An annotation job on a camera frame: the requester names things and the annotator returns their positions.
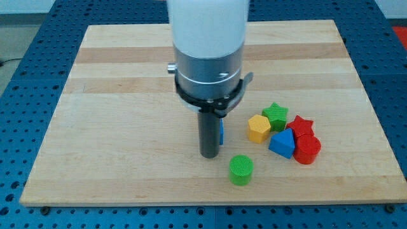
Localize red cylinder block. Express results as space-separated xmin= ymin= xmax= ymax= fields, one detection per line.
xmin=293 ymin=135 xmax=321 ymax=165

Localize green star block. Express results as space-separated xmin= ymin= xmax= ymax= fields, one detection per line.
xmin=262 ymin=102 xmax=289 ymax=132

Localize yellow hexagon block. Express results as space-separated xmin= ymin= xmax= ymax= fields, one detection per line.
xmin=247 ymin=114 xmax=271 ymax=144

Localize black cable on floor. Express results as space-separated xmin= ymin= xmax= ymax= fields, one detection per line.
xmin=0 ymin=57 xmax=22 ymax=67

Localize blue triangle block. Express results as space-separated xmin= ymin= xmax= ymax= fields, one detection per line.
xmin=268 ymin=128 xmax=296 ymax=159

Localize wooden board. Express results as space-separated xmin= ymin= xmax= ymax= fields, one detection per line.
xmin=20 ymin=20 xmax=406 ymax=207

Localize green cylinder block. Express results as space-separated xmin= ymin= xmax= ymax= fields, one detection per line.
xmin=229 ymin=155 xmax=254 ymax=186

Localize red star block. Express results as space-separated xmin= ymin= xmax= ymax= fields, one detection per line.
xmin=286 ymin=115 xmax=315 ymax=140

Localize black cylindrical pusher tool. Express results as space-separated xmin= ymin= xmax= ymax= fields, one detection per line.
xmin=198 ymin=113 xmax=220 ymax=158

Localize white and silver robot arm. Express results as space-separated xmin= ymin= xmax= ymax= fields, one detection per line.
xmin=167 ymin=0 xmax=251 ymax=118

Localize blue cube block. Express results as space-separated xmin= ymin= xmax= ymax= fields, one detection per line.
xmin=219 ymin=118 xmax=224 ymax=146

